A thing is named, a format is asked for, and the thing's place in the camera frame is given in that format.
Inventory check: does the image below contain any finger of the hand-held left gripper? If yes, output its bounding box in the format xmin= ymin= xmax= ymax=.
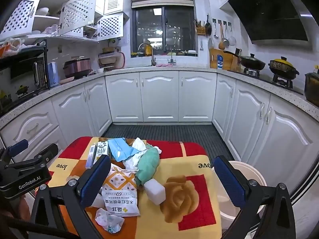
xmin=7 ymin=143 xmax=59 ymax=173
xmin=0 ymin=139 xmax=29 ymax=165

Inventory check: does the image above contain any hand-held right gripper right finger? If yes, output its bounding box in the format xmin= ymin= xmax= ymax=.
xmin=213 ymin=155 xmax=303 ymax=239

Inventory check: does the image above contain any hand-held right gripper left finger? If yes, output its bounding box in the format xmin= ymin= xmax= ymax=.
xmin=27 ymin=155 xmax=112 ymax=239

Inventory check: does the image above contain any white plastic bucket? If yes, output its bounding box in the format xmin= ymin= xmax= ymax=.
xmin=211 ymin=160 xmax=268 ymax=230

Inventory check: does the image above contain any blue plastic wrapper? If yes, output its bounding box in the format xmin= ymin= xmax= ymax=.
xmin=108 ymin=138 xmax=141 ymax=162

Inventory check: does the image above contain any person's left hand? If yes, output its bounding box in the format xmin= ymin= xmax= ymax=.
xmin=18 ymin=194 xmax=32 ymax=220

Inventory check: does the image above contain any small milk carton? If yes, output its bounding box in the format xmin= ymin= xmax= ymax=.
xmin=93 ymin=140 xmax=111 ymax=166

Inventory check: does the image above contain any white patterned snack bag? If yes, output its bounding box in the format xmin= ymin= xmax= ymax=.
xmin=101 ymin=164 xmax=141 ymax=217

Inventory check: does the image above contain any small crumpled printed wrapper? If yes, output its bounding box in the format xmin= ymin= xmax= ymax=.
xmin=95 ymin=208 xmax=125 ymax=234

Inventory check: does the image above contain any crumpled white plastic bag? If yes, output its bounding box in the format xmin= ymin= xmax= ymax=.
xmin=123 ymin=137 xmax=162 ymax=172

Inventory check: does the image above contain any green crumpled cloth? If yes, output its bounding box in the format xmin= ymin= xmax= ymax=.
xmin=135 ymin=146 xmax=160 ymax=186

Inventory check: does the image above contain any printed rose blanket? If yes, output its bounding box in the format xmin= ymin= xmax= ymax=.
xmin=35 ymin=136 xmax=223 ymax=239

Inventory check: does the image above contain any white foam block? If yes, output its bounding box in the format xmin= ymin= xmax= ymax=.
xmin=144 ymin=178 xmax=166 ymax=206

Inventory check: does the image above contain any black microwave oven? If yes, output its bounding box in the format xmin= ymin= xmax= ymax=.
xmin=0 ymin=55 xmax=49 ymax=110

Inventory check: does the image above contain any dark ribbed floor mat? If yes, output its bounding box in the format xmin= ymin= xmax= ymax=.
xmin=101 ymin=123 xmax=236 ymax=165

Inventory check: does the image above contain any black metal rack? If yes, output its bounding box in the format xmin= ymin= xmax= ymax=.
xmin=0 ymin=39 xmax=52 ymax=90

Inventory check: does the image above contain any copper rice cooker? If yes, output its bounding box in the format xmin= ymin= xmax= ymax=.
xmin=63 ymin=57 xmax=93 ymax=79

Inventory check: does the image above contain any pile of plastic bags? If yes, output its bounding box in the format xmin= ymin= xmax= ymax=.
xmin=0 ymin=37 xmax=28 ymax=55

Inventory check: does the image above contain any row of white base cabinets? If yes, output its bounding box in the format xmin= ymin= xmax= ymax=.
xmin=0 ymin=70 xmax=319 ymax=195

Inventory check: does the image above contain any gas stove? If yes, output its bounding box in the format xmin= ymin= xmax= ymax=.
xmin=243 ymin=67 xmax=304 ymax=95

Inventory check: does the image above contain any countertop dish rack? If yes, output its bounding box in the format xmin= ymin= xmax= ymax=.
xmin=98 ymin=51 xmax=126 ymax=72

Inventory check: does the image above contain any wooden knife block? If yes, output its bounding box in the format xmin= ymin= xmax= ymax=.
xmin=223 ymin=48 xmax=243 ymax=72

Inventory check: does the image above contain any black wok with lid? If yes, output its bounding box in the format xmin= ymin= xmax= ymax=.
xmin=240 ymin=53 xmax=266 ymax=72

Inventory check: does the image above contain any wooden cutting board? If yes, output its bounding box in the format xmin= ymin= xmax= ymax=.
xmin=209 ymin=48 xmax=235 ymax=71

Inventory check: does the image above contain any dark glass pot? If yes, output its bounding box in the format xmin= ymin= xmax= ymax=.
xmin=304 ymin=72 xmax=319 ymax=105

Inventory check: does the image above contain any yellow lidded casserole pot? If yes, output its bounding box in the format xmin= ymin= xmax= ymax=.
xmin=268 ymin=56 xmax=299 ymax=76

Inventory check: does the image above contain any white lattice cabinet door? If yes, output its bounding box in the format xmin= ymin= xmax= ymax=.
xmin=97 ymin=13 xmax=124 ymax=42
xmin=58 ymin=0 xmax=97 ymax=37
xmin=0 ymin=0 xmax=41 ymax=40

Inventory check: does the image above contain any curved metal faucet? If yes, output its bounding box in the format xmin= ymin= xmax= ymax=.
xmin=138 ymin=43 xmax=156 ymax=67

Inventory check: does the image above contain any small metal water tap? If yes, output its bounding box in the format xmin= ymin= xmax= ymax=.
xmin=167 ymin=48 xmax=176 ymax=65

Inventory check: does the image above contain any hanging mesh strainer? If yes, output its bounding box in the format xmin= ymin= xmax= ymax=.
xmin=228 ymin=25 xmax=237 ymax=47

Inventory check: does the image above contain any wooden chopstick holder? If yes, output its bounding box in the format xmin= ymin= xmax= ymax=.
xmin=194 ymin=19 xmax=207 ymax=36

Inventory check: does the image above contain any hanging black pan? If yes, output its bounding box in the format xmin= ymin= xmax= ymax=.
xmin=205 ymin=14 xmax=212 ymax=37

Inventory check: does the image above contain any dark kitchen window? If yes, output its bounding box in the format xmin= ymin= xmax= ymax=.
xmin=132 ymin=5 xmax=199 ymax=56

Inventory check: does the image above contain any black range hood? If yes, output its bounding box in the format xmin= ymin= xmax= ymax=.
xmin=227 ymin=0 xmax=312 ymax=46

